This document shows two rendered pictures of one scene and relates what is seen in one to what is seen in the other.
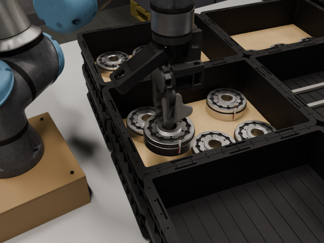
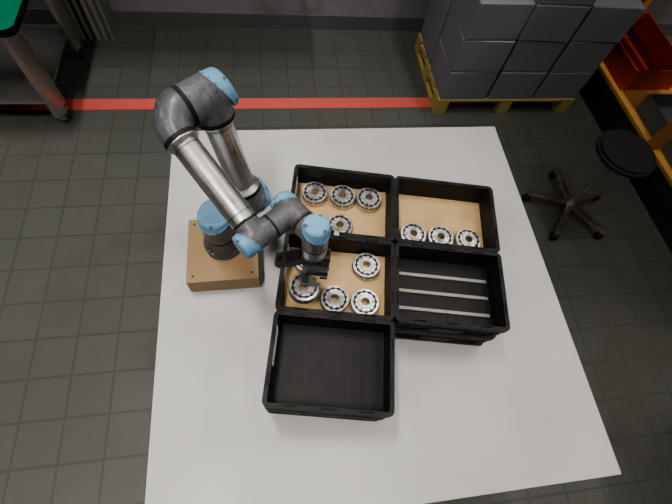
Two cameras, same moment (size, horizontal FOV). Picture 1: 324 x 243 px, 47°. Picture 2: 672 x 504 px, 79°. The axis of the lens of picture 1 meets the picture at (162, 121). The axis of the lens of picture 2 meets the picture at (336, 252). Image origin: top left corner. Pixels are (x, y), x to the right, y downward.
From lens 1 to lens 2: 0.81 m
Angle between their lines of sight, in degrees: 25
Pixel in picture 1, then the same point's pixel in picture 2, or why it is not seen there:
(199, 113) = (346, 264)
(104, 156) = not seen: hidden behind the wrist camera
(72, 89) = (287, 185)
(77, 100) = not seen: hidden behind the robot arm
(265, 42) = (439, 215)
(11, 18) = (239, 182)
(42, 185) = (233, 273)
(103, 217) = (263, 300)
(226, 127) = (355, 284)
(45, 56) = (256, 203)
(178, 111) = (310, 282)
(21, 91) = not seen: hidden behind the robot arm
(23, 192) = (221, 273)
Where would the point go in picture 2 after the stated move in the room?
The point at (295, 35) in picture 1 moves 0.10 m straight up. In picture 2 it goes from (469, 217) to (479, 204)
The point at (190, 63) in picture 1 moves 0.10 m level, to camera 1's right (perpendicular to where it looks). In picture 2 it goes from (320, 268) to (350, 282)
